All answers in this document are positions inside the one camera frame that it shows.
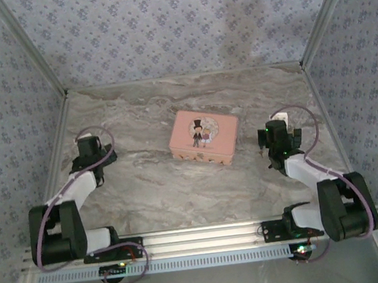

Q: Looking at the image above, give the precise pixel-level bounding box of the pink tin box wedding couple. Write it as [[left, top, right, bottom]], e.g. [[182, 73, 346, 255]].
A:
[[164, 104, 245, 174]]

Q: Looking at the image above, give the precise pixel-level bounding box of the aluminium base beam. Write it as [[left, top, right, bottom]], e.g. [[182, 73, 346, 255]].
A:
[[18, 204, 378, 275]]

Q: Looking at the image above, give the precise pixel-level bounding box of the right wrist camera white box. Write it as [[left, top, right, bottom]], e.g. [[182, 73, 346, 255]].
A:
[[270, 111, 290, 125]]

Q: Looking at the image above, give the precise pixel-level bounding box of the aluminium table edge rail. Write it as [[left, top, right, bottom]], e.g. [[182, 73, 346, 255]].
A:
[[65, 60, 304, 94], [301, 58, 368, 212], [18, 90, 88, 246]]

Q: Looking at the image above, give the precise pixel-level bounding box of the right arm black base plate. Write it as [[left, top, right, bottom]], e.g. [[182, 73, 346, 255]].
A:
[[260, 214, 325, 244]]

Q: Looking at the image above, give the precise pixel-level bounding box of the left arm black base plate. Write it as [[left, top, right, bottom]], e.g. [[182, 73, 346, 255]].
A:
[[81, 236, 146, 265]]

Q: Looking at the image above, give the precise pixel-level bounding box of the thin red wire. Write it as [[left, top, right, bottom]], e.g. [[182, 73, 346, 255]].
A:
[[124, 246, 145, 262], [305, 229, 321, 249]]

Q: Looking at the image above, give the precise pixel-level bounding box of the aluminium frame post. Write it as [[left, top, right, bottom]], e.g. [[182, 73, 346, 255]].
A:
[[293, 0, 369, 69], [0, 0, 69, 102]]

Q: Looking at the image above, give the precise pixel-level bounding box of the grey slotted cable duct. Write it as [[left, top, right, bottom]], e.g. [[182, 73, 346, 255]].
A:
[[34, 243, 296, 283]]

